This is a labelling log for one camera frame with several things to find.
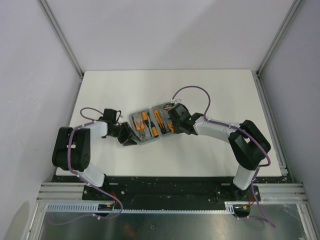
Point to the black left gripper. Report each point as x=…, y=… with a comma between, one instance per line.
x=129, y=136

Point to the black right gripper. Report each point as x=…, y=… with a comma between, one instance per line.
x=176, y=130

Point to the orange tape measure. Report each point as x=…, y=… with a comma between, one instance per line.
x=170, y=126

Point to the orange handle pliers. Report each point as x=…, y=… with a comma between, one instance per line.
x=139, y=125

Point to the grey plastic tool case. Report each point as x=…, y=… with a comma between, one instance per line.
x=165, y=117

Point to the orange handle thick screwdriver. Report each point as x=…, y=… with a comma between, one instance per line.
x=146, y=121

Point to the orange handle slim screwdriver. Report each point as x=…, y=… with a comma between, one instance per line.
x=153, y=127

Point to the orange black utility knife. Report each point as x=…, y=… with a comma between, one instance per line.
x=159, y=121

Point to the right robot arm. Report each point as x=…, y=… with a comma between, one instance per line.
x=248, y=144

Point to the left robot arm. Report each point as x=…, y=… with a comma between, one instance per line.
x=72, y=150

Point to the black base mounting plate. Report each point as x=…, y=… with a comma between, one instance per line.
x=219, y=188

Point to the grey slotted cable duct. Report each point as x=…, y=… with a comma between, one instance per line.
x=77, y=207

